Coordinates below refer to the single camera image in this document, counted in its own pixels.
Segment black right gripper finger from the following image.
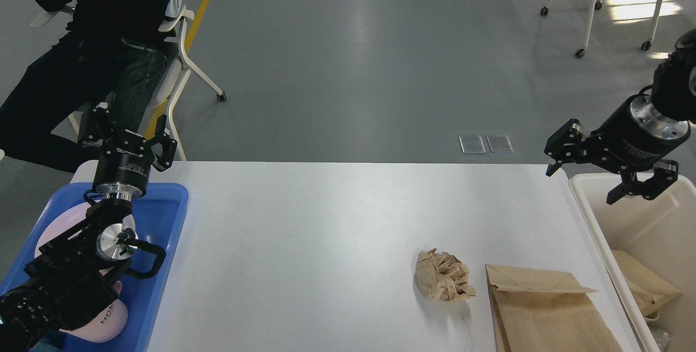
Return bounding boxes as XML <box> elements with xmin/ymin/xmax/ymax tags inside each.
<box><xmin>606</xmin><ymin>159</ymin><xmax>679</xmax><ymax>205</ymax></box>
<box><xmin>544</xmin><ymin>119</ymin><xmax>599</xmax><ymax>177</ymax></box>

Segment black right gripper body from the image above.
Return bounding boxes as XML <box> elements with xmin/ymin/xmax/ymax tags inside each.
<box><xmin>587</xmin><ymin>94</ymin><xmax>691</xmax><ymax>173</ymax></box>

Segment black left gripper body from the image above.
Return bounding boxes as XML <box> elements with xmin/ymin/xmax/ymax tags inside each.
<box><xmin>92</xmin><ymin>137</ymin><xmax>154</xmax><ymax>200</ymax></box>

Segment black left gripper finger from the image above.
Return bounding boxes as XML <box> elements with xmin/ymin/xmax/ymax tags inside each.
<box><xmin>144</xmin><ymin>114</ymin><xmax>177</xmax><ymax>172</ymax></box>
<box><xmin>77</xmin><ymin>103</ymin><xmax>128</xmax><ymax>149</ymax></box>

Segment pink plastic plate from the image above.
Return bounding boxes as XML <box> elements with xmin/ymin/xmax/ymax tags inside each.
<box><xmin>26</xmin><ymin>199</ymin><xmax>138</xmax><ymax>275</ymax></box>

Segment brown paper bag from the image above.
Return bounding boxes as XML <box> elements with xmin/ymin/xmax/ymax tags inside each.
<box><xmin>486</xmin><ymin>264</ymin><xmax>622</xmax><ymax>351</ymax></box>
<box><xmin>611</xmin><ymin>250</ymin><xmax>682</xmax><ymax>322</ymax></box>

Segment pink mug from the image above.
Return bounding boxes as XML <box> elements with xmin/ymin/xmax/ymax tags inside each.
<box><xmin>59</xmin><ymin>299</ymin><xmax>128</xmax><ymax>344</ymax></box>

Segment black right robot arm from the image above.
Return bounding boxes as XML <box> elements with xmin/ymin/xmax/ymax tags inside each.
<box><xmin>544</xmin><ymin>30</ymin><xmax>695</xmax><ymax>204</ymax></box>

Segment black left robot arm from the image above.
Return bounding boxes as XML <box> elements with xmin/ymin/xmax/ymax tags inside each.
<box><xmin>2</xmin><ymin>107</ymin><xmax>177</xmax><ymax>351</ymax></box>

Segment blue plastic tray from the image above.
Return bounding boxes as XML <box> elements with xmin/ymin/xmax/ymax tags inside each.
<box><xmin>1</xmin><ymin>182</ymin><xmax>189</xmax><ymax>351</ymax></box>

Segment white plastic bin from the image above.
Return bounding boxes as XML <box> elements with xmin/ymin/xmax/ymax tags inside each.
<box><xmin>569</xmin><ymin>173</ymin><xmax>695</xmax><ymax>351</ymax></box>

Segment person leg with shoe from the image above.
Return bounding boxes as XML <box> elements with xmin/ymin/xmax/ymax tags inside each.
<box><xmin>1</xmin><ymin>0</ymin><xmax>182</xmax><ymax>173</ymax></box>

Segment white chair leg left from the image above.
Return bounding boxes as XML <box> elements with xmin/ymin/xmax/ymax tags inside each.
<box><xmin>30</xmin><ymin>4</ymin><xmax>228</xmax><ymax>161</ymax></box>

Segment small grey metal plate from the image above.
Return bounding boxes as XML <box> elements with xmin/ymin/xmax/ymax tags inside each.
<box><xmin>459</xmin><ymin>135</ymin><xmax>487</xmax><ymax>155</ymax></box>

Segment flat brown paper bag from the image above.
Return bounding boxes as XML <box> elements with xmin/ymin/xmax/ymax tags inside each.
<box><xmin>486</xmin><ymin>264</ymin><xmax>622</xmax><ymax>351</ymax></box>

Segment crumpled brown paper ball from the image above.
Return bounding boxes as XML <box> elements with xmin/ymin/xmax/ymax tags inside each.
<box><xmin>415</xmin><ymin>249</ymin><xmax>477</xmax><ymax>302</ymax></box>

